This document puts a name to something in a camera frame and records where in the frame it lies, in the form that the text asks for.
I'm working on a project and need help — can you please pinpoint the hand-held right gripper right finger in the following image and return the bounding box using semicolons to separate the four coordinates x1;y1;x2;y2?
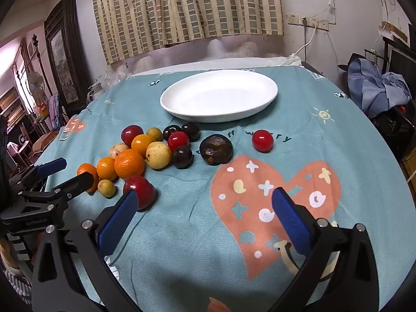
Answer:
271;187;381;312

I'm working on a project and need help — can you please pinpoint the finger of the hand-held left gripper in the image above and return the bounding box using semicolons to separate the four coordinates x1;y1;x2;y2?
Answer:
49;172;100;202
8;158;68;191

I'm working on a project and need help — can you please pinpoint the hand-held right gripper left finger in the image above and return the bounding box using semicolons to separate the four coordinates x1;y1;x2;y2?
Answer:
31;189;140;312

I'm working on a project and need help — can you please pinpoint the small orange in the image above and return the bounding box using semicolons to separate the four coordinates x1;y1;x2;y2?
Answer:
96;157;118;182
77;163;99;193
131;134;157;158

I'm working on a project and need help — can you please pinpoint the red plum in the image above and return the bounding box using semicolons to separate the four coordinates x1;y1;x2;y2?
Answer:
122;175;157;211
121;125;144;148

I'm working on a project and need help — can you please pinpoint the pale pink-blushed fruit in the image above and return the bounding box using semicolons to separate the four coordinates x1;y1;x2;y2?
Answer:
108;143;129;160

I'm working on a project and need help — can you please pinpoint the large mandarin orange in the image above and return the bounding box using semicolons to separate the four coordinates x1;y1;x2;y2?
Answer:
114;149;145;180

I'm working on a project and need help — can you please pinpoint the yellow spotted loquat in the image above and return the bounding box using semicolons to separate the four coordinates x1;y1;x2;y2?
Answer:
145;141;172;170

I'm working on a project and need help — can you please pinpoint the dark purple plum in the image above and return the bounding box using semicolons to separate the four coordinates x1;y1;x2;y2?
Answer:
171;145;194;169

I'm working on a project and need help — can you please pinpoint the white oval plate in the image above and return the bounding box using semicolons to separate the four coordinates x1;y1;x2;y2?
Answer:
160;69;279;123

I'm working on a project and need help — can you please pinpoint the teal printed blanket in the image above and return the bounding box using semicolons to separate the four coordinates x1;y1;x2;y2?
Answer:
31;65;411;312

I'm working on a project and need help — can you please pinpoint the wooden shelf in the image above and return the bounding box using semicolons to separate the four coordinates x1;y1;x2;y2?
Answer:
0;84;30;131

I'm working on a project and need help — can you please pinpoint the white kettle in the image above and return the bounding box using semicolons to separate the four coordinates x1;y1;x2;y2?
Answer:
87;83;103;103

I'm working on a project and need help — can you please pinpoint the lone red cherry tomato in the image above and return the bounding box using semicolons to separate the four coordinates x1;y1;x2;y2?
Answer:
252;129;274;153

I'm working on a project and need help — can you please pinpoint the standing fan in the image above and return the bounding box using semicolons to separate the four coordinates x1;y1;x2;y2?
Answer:
27;71;45;105

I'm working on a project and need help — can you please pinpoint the bright red cherry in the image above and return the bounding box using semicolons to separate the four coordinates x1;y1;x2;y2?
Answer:
167;131;190;153

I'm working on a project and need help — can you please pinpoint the dark plum on table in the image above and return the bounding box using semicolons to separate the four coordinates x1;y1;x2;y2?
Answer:
162;124;181;140
180;122;200;142

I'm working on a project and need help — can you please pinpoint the clear plastic bag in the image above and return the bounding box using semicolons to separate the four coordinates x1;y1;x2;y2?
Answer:
97;68;131;88

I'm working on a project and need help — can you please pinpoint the dark framed painting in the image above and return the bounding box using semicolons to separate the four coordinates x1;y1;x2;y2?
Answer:
44;0;91;109

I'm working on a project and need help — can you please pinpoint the blue clothes pile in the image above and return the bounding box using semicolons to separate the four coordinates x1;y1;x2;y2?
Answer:
348;58;413;119

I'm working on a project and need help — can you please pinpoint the white bed sheet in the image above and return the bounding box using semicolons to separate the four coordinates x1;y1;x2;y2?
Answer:
123;54;303;76

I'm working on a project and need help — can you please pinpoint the black monitor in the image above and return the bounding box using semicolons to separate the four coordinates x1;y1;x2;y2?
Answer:
388;47;416;83

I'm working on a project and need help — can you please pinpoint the checked beige curtain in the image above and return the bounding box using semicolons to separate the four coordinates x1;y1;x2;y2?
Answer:
90;0;284;66

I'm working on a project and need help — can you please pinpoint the cardboard box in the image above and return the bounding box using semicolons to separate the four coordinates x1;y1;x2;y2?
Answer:
380;21;409;44

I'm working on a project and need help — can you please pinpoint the white power cable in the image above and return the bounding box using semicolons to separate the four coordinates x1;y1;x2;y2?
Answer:
293;26;318;56

